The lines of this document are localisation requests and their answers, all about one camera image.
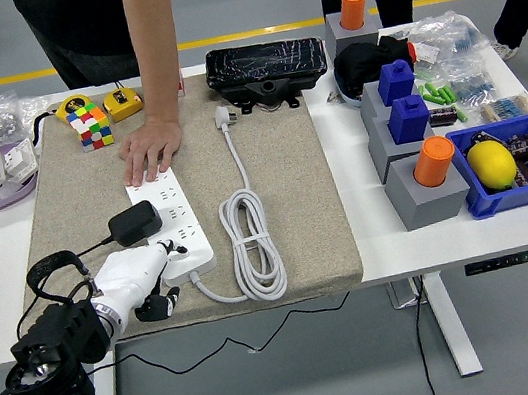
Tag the grey-brown mat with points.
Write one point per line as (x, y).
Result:
(291, 178)

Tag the black cloth bundle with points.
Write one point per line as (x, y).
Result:
(363, 64)

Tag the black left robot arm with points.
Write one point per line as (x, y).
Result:
(55, 344)

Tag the large clear resistor bag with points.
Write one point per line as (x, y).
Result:
(449, 32)

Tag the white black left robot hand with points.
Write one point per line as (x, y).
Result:
(130, 275)

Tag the green wall plug cluster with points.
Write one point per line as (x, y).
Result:
(439, 94)

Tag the empty clear plastic bag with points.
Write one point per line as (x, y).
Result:
(34, 109)

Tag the multicoloured puzzle cube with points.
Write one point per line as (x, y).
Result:
(90, 127)
(181, 87)

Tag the black plug adapter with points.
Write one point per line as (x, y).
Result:
(136, 223)

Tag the black wrapped device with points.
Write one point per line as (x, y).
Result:
(267, 62)

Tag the blue block with knob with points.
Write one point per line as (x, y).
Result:
(408, 120)
(396, 81)

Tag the blue plastic bin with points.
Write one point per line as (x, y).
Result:
(522, 197)

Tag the white power strip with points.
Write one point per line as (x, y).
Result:
(187, 220)

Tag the small metal screws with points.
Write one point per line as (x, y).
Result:
(332, 97)

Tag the orange cylinder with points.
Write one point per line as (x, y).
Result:
(353, 7)
(433, 161)

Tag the person's left hand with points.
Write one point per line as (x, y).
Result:
(151, 145)

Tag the black table control panel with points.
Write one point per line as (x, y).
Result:
(503, 262)

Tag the square yellow tape measure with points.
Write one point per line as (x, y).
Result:
(123, 104)

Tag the grey under-table box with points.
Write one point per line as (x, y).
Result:
(402, 293)

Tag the black key fob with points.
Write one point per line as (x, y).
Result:
(482, 138)

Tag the clear bag of taped resistors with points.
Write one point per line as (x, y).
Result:
(507, 108)

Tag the small red cap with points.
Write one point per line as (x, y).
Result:
(413, 52)

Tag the yellow lemon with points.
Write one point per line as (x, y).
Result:
(492, 165)

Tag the light blue dish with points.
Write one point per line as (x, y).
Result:
(348, 98)

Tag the small clear resistor bag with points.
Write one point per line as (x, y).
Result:
(473, 81)

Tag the grey block holder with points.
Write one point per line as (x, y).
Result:
(380, 147)
(428, 208)
(369, 101)
(354, 36)

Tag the round yellow tape measure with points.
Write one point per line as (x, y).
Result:
(70, 106)

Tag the person's left forearm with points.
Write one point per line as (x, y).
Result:
(155, 48)

